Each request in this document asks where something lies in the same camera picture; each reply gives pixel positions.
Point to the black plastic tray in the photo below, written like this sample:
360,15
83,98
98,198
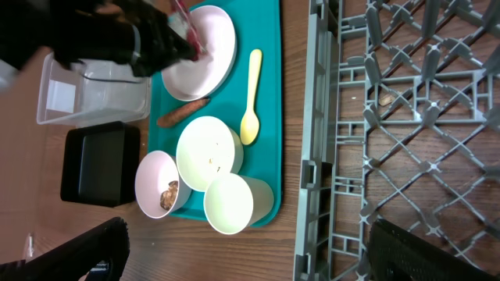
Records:
100,164

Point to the white cup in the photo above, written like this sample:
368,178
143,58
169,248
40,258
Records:
233,202

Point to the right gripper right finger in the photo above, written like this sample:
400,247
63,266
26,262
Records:
395,254

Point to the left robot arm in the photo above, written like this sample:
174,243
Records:
126,32

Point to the red snack wrapper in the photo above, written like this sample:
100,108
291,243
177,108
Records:
181,22

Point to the grey dishwasher rack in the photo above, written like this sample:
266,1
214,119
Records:
401,122

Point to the clear plastic bin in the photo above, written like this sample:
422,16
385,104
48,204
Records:
92,92

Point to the white bowl with rice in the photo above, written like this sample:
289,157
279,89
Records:
207,147

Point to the brown food scrap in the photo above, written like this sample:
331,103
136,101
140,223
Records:
169,196

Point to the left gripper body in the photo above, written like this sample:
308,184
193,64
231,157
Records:
158,46

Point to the teal serving tray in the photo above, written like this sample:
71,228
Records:
257,25

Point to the large white plate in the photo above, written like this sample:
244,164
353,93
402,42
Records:
188,80

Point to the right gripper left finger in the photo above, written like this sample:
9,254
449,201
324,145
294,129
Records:
100,253

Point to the yellow plastic spoon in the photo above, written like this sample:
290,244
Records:
250,122

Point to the brown carrot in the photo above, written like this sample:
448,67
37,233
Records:
179,114

